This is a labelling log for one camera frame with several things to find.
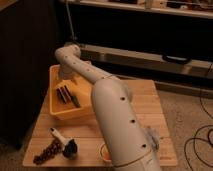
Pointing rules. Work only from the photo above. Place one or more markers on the dark striped eraser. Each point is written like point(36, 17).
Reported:
point(63, 94)

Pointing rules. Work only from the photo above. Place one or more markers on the wooden table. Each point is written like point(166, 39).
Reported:
point(86, 132)

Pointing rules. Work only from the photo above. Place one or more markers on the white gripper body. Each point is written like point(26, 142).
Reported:
point(66, 73)

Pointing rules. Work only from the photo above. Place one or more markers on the small green pickle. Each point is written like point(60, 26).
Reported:
point(76, 102)

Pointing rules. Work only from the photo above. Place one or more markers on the wooden shelf unit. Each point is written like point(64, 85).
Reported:
point(111, 26)

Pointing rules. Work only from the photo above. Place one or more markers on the bunch of dark grapes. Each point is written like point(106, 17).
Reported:
point(48, 153)

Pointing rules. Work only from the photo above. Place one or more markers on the yellow plastic bin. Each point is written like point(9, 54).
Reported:
point(64, 109)

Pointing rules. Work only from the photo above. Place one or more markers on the white handled dish brush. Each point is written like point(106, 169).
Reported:
point(70, 147)

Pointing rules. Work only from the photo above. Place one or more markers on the orange cup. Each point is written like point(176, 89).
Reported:
point(104, 154)

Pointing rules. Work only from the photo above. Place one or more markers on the grey crumpled cloth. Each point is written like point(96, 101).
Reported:
point(153, 137)

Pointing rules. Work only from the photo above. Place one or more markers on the dark cabinet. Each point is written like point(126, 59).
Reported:
point(28, 39)

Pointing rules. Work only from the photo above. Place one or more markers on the black object on shelf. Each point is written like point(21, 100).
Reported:
point(181, 61)

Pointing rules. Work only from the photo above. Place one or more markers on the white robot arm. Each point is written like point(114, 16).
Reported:
point(127, 143)

